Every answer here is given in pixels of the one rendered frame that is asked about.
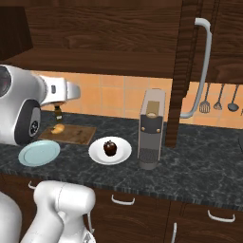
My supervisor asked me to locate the hanging dark ladle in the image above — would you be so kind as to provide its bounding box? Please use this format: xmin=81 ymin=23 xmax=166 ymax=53
xmin=227 ymin=84 xmax=241 ymax=113

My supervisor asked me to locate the white cupboard door handle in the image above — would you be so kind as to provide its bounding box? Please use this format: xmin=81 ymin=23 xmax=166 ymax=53
xmin=171 ymin=222 xmax=178 ymax=243

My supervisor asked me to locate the brown wooden cutting board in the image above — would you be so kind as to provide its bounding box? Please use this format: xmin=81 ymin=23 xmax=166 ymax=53
xmin=38 ymin=123 xmax=98 ymax=146

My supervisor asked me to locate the light blue plate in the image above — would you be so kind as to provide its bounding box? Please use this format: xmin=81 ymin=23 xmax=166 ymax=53
xmin=17 ymin=140 xmax=62 ymax=168

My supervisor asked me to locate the long grey cabinet door handle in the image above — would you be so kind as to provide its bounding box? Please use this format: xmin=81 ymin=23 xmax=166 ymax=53
xmin=179 ymin=17 xmax=213 ymax=120

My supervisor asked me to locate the white plate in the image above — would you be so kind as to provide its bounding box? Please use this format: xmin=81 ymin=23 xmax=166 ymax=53
xmin=87 ymin=136 xmax=133 ymax=166

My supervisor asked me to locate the dark wood open cabinet door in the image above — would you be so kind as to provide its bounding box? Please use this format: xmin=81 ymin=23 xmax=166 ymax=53
xmin=164 ymin=0 xmax=204 ymax=149

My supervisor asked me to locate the dark wood closed cabinet door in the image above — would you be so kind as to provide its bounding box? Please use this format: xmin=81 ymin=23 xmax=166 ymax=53
xmin=189 ymin=0 xmax=243 ymax=85

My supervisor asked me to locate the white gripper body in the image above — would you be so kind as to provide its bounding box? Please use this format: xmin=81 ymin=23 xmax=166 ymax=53
xmin=65 ymin=80 xmax=82 ymax=103

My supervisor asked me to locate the hanging slotted spatula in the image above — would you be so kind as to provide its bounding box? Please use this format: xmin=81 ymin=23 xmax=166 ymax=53
xmin=198 ymin=83 xmax=212 ymax=114

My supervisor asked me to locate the dark chocolate cupcake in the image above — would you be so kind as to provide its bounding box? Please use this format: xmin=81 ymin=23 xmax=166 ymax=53
xmin=103 ymin=140 xmax=119 ymax=158

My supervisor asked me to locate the golden croissant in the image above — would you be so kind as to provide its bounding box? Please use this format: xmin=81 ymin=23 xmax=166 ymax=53
xmin=50 ymin=123 xmax=65 ymax=135

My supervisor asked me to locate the dark wood cupboard door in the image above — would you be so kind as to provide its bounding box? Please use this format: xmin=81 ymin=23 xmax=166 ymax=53
xmin=164 ymin=199 xmax=185 ymax=243

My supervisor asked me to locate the white drawer handle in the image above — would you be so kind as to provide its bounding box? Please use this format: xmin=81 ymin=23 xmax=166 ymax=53
xmin=110 ymin=194 xmax=137 ymax=206
xmin=207 ymin=209 xmax=236 ymax=223
xmin=27 ymin=180 xmax=38 ymax=191

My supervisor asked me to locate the grey coffee machine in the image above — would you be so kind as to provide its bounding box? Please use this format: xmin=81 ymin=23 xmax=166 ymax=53
xmin=137 ymin=87 xmax=167 ymax=171

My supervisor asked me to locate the dark wood wall cabinet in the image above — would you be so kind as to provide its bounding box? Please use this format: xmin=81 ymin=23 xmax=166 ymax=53
xmin=0 ymin=0 xmax=184 ymax=80

